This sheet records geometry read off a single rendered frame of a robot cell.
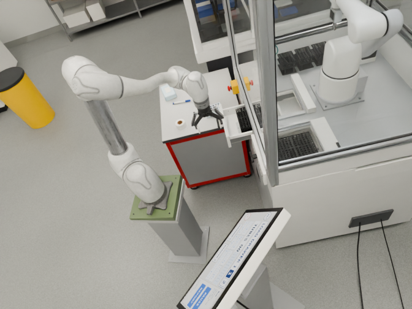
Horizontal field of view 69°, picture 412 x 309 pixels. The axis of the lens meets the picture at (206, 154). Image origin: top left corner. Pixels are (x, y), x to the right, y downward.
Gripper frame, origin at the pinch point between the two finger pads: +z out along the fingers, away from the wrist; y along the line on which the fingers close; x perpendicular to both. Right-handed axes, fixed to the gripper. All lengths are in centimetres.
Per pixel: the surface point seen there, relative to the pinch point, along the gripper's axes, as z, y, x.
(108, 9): 76, -132, 389
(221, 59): 13, 20, 85
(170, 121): 15.2, -28.4, 30.2
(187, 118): 15.2, -15.5, 28.9
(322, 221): 54, 56, -52
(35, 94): 52, -193, 167
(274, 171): -15, 27, -52
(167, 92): 11, -27, 57
